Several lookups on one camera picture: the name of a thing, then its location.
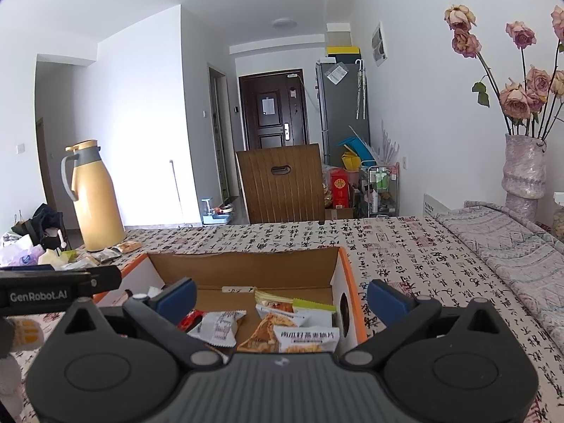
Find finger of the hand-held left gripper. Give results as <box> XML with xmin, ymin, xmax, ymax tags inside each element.
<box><xmin>88</xmin><ymin>265</ymin><xmax>123</xmax><ymax>298</ymax></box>

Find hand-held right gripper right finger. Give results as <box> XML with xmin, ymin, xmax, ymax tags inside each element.
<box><xmin>341</xmin><ymin>279</ymin><xmax>521</xmax><ymax>372</ymax></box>

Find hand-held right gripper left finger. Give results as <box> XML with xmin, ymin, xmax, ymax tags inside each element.
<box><xmin>53</xmin><ymin>278</ymin><xmax>223</xmax><ymax>373</ymax></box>

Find red cardboard box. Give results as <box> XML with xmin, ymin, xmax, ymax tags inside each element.
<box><xmin>90</xmin><ymin>247</ymin><xmax>368</xmax><ymax>355</ymax></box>

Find white packet orange corner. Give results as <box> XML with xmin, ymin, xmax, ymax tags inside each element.
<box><xmin>187</xmin><ymin>311</ymin><xmax>247</xmax><ymax>347</ymax></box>

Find short green white packet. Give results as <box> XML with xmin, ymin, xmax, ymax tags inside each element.
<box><xmin>293</xmin><ymin>300</ymin><xmax>336</xmax><ymax>327</ymax></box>

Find small orange snack packet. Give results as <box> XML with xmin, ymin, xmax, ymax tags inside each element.
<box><xmin>256</xmin><ymin>291</ymin><xmax>309</xmax><ymax>318</ymax></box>

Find cream crumpled bag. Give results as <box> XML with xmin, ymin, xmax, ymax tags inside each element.
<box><xmin>37</xmin><ymin>249</ymin><xmax>67</xmax><ymax>269</ymax></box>

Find purple tissue pack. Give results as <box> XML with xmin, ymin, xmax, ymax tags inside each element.
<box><xmin>0</xmin><ymin>247</ymin><xmax>45</xmax><ymax>268</ymax></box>

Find white plastic bag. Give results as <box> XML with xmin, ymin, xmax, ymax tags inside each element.
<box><xmin>0</xmin><ymin>233</ymin><xmax>33</xmax><ymax>252</ymax></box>

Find black bag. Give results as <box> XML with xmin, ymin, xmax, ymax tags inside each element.
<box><xmin>31</xmin><ymin>203</ymin><xmax>67</xmax><ymax>250</ymax></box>

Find yellow thermos jug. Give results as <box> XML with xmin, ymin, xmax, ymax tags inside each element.
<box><xmin>61</xmin><ymin>140</ymin><xmax>126</xmax><ymax>253</ymax></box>

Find light blue plastic basket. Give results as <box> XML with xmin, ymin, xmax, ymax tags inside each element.
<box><xmin>202</xmin><ymin>198</ymin><xmax>232</xmax><ymax>225</ymax></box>

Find red gift box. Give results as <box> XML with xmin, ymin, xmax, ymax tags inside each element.
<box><xmin>330</xmin><ymin>167</ymin><xmax>350</xmax><ymax>209</ymax></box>

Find grey patterned cloth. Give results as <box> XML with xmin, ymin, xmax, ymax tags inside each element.
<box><xmin>434</xmin><ymin>200</ymin><xmax>564</xmax><ymax>344</ymax></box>

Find clear bag of food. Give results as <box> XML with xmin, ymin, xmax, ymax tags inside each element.
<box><xmin>321</xmin><ymin>165</ymin><xmax>333</xmax><ymax>208</ymax></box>

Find wooden chair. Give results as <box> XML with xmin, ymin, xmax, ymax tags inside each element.
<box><xmin>235</xmin><ymin>143</ymin><xmax>326</xmax><ymax>225</ymax></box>

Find bundle of white sticks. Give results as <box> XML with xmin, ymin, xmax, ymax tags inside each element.
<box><xmin>372</xmin><ymin>119</ymin><xmax>401</xmax><ymax>168</ymax></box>

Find blue plastic dustpan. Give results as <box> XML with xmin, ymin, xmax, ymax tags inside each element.
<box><xmin>337</xmin><ymin>136</ymin><xmax>371</xmax><ymax>159</ymax></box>

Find pink wrapped vase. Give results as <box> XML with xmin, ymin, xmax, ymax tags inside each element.
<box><xmin>502</xmin><ymin>133</ymin><xmax>548</xmax><ymax>216</ymax></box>

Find grey refrigerator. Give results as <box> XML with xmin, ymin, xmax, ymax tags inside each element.
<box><xmin>315</xmin><ymin>58</ymin><xmax>371</xmax><ymax>157</ymax></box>

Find dark brown door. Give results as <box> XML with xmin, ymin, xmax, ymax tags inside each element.
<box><xmin>238</xmin><ymin>69</ymin><xmax>309</xmax><ymax>151</ymax></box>

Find white folded umbrella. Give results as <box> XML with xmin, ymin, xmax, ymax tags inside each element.
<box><xmin>355</xmin><ymin>58</ymin><xmax>368</xmax><ymax>119</ymax></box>

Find white paper sheet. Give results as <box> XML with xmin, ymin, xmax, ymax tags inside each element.
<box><xmin>325</xmin><ymin>64</ymin><xmax>349</xmax><ymax>84</ymax></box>

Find dried pink roses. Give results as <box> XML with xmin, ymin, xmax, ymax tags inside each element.
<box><xmin>444</xmin><ymin>4</ymin><xmax>564</xmax><ymax>139</ymax></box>

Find yellow black box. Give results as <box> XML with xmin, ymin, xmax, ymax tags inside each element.
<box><xmin>325</xmin><ymin>45</ymin><xmax>361</xmax><ymax>63</ymax></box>

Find wire trolley rack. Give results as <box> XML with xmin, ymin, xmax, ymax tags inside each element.
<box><xmin>361</xmin><ymin>165</ymin><xmax>399</xmax><ymax>217</ymax></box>

